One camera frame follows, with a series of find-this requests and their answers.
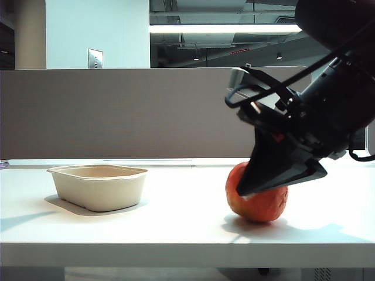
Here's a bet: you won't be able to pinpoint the ceiling ventilation duct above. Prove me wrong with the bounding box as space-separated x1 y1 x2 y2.
177 32 236 49

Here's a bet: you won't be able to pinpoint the beige paper lunchbox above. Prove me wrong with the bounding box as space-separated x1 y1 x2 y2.
46 164 149 213

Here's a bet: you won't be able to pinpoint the beige round column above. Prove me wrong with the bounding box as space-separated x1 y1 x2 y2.
14 0 47 70

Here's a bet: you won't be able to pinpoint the long grey desk divider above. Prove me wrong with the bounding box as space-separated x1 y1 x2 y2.
0 67 313 160

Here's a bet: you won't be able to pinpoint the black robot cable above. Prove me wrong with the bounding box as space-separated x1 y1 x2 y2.
248 17 375 162

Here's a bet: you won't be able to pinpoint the grey desk divider white-edged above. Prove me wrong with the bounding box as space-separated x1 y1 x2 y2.
365 124 375 156

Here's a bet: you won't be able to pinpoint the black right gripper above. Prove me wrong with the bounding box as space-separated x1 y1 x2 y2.
236 98 367 197

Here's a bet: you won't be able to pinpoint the metal wall switch plate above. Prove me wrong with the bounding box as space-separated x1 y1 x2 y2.
87 48 103 70

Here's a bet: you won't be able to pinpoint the wrinkled orange fruit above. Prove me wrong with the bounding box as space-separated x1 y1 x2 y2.
225 162 289 224

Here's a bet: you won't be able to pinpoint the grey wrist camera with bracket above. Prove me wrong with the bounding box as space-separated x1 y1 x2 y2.
224 64 295 118

